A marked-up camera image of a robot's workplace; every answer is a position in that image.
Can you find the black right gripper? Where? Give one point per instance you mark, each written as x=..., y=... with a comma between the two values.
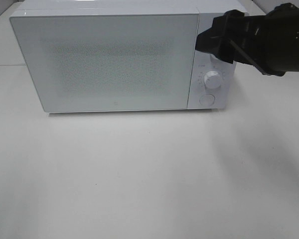
x=240, y=39

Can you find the round white door release button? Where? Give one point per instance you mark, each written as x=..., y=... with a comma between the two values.
x=207, y=100

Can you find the white microwave door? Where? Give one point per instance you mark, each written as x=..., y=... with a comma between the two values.
x=109, y=63

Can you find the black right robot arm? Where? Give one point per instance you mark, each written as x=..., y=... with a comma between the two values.
x=268, y=42

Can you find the white microwave oven body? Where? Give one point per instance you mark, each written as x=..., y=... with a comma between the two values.
x=206, y=10

